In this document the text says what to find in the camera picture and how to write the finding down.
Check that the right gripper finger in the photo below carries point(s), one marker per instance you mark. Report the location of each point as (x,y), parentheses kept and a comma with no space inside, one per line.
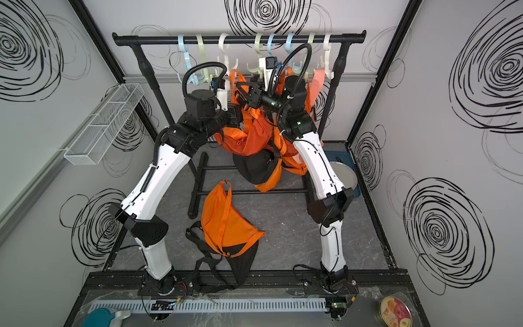
(246,86)
(244,99)

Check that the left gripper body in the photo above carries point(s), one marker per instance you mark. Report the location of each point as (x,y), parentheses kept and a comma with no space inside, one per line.
(228,120)

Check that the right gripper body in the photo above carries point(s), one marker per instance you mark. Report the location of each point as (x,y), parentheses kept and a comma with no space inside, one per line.
(269,103)

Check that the orange sling bag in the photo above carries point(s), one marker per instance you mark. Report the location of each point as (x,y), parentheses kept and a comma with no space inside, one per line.
(293,118)

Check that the pink sling bag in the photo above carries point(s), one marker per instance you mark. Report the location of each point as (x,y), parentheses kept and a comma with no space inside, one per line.
(316,86)

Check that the orange drawstring bag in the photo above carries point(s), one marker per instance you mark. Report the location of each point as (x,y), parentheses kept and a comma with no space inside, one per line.
(271,175)

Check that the orange crossbody bag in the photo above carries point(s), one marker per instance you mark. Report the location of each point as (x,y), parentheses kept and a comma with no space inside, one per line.
(225,230)

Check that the black sling bag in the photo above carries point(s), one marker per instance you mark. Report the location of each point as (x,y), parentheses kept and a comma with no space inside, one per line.
(251,166)

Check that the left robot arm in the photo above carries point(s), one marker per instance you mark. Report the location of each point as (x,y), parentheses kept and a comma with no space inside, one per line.
(174,147)

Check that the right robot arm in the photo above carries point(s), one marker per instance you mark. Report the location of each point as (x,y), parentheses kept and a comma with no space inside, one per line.
(332,198)

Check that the light green hook left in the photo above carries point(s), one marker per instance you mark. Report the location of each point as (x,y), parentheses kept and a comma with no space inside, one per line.
(206,77)

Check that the light green hook middle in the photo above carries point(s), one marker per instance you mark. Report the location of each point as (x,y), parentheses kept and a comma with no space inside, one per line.
(257,45)

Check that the white hook middle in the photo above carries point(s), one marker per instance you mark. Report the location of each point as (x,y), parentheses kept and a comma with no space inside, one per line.
(226,60)

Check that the white hook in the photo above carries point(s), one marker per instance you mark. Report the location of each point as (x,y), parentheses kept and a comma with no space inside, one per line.
(325,59)
(226,60)

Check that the light blue hook middle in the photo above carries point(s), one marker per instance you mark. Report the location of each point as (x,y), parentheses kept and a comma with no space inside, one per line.
(269,45)

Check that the light blue hook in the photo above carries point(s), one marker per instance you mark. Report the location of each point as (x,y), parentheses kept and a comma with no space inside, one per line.
(288,43)
(187,58)
(269,45)

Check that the light blue hook leftmost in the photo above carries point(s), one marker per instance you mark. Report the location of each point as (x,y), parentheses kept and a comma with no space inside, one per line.
(187,58)

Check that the light blue hook right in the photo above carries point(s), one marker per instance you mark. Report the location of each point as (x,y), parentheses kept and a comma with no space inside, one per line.
(288,43)

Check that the white hook rightmost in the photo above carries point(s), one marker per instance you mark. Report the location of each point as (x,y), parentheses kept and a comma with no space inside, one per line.
(325,59)

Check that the black garment rack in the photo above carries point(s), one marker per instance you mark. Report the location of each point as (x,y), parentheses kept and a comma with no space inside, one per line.
(135,42)

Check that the teal tray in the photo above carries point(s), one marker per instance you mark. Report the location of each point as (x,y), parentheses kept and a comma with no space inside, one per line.
(346,158)

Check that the grey round plate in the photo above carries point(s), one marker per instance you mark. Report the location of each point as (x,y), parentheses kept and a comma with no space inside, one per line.
(345,174)

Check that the orange and black backpack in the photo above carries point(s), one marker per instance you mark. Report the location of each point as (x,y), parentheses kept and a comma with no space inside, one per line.
(240,265)

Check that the teal round object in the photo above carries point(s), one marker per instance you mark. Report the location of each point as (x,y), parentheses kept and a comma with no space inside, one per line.
(103,317)

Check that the round printed tin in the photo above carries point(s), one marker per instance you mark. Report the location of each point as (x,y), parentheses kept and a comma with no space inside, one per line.
(392,312)

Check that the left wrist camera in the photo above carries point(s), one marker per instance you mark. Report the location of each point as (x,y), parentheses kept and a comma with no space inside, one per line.
(223,88)

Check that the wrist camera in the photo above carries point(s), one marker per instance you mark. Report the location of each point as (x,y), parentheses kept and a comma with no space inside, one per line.
(267,66)
(223,88)

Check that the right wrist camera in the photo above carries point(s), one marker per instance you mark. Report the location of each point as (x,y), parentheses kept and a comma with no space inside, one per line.
(267,66)

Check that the white mesh wall shelf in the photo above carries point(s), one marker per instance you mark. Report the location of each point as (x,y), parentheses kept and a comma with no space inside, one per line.
(95,139)

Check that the white slotted cable duct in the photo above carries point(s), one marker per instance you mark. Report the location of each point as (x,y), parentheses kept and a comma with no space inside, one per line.
(220,305)

